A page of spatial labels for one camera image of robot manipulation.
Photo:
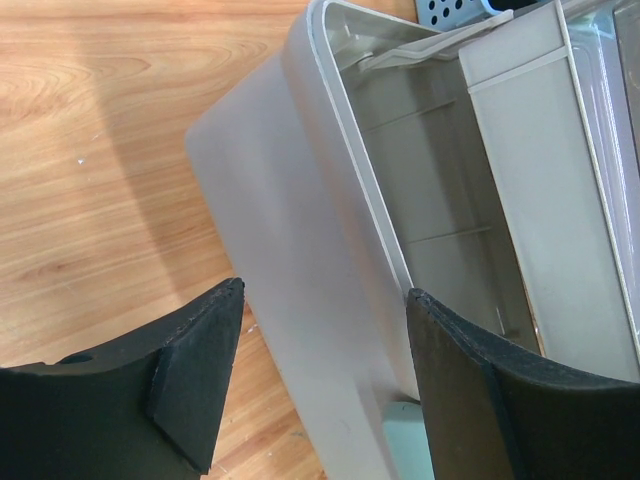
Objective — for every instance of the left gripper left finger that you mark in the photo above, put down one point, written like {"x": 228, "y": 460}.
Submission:
{"x": 145, "y": 405}

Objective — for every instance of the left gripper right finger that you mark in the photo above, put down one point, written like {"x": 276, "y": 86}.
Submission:
{"x": 494, "y": 410}

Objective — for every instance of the grey plastic tool box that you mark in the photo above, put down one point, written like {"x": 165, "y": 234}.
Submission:
{"x": 494, "y": 166}

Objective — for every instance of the blue plastic basket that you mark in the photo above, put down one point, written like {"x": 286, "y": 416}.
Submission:
{"x": 445, "y": 15}

